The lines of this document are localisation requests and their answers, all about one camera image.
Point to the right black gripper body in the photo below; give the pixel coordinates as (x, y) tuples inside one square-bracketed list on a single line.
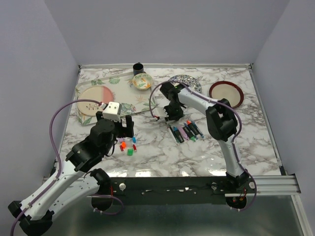
[(173, 110)]

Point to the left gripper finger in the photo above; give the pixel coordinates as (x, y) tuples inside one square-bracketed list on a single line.
[(128, 131), (129, 120)]

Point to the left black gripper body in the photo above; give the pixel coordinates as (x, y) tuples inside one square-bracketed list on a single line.
[(115, 135)]

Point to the orange black highlighter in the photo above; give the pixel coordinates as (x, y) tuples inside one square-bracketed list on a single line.
[(192, 128)]

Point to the green highlighter cap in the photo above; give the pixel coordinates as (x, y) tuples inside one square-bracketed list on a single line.
[(130, 152)]

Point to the green black highlighter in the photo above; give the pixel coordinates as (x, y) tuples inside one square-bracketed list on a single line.
[(189, 133)]

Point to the purple translucent highlighter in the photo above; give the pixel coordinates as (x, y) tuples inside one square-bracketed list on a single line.
[(183, 133)]

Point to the blue black highlighter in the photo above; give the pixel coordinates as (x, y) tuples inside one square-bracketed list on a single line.
[(178, 134)]

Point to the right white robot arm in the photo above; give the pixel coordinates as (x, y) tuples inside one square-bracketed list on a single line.
[(223, 124)]

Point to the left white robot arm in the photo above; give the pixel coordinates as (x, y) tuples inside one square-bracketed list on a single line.
[(76, 177)]

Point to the floral rectangular tray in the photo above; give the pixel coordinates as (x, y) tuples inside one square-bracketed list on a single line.
[(132, 100)]

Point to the blue floral plate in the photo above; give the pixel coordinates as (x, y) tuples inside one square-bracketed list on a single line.
[(188, 80)]

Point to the pink cream round plate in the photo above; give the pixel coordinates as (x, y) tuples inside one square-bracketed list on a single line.
[(98, 93)]

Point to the floral yellow bowl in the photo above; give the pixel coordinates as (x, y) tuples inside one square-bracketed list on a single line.
[(142, 81)]

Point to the red rimmed brown plate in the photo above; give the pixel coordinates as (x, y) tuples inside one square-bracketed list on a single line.
[(227, 90)]

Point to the black cup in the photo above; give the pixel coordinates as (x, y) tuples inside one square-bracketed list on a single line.
[(138, 68)]

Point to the black mounting base bar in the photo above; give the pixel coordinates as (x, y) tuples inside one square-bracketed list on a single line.
[(133, 191)]

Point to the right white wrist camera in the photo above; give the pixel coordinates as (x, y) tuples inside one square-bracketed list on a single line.
[(161, 113)]

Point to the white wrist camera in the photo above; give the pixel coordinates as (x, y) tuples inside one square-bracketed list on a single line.
[(112, 111), (161, 113)]

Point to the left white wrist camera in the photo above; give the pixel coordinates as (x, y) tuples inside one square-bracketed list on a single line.
[(112, 111)]

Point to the aluminium frame rail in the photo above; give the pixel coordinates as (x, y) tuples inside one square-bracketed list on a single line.
[(277, 185)]

